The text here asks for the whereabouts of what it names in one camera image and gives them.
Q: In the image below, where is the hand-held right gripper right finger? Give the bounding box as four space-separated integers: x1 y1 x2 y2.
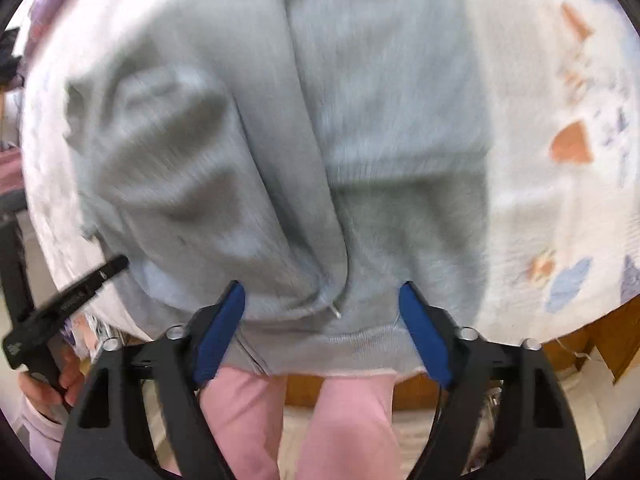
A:
398 281 586 480

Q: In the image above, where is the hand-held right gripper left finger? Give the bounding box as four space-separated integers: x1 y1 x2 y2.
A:
55 280 247 480

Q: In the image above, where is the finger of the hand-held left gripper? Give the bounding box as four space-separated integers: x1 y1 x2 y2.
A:
2 254 131 370

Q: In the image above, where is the grey hoodie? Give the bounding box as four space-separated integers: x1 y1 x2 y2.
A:
62 0 493 378

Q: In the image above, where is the person's left forearm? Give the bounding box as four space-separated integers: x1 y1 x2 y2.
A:
9 400 67 480

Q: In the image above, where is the person's left hand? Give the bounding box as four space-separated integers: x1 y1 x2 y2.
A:
19 345 87 423

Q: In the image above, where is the leaf-print bed sheet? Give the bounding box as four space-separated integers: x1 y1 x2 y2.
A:
20 0 640 376

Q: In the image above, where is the purple floral quilt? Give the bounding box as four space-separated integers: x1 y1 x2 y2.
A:
25 0 101 56

